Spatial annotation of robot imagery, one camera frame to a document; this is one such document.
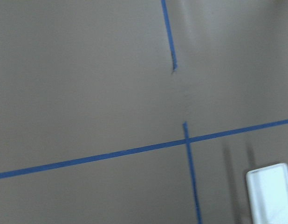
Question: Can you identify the white towel rack base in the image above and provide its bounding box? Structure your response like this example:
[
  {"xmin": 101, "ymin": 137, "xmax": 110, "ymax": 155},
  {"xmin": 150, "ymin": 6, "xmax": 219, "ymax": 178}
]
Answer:
[{"xmin": 246, "ymin": 163, "xmax": 288, "ymax": 224}]

